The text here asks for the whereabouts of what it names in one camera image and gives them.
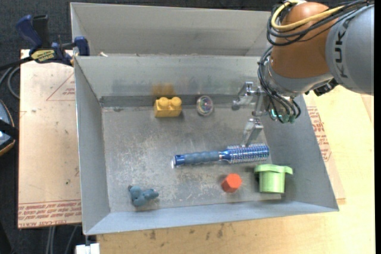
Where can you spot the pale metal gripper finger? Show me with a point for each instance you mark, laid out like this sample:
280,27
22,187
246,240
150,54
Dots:
252,128
248,92

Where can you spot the clear glass ball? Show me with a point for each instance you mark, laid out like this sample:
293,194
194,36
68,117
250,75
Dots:
204,105

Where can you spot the blue hairbrush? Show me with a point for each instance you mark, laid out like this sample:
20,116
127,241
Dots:
208,156

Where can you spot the light green plastic cup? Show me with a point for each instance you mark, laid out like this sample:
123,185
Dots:
271,181

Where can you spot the orange-red hexagonal block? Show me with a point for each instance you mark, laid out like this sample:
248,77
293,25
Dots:
231,183

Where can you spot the yellow toy brick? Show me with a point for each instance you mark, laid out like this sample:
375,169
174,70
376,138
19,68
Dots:
166,108

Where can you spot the grey metal bin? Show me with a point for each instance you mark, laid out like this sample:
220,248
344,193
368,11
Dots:
149,134

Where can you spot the blue-grey toy animal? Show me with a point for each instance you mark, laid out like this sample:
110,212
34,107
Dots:
141,196

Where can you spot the brown cardboard board red print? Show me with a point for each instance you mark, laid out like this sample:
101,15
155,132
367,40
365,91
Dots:
47,134

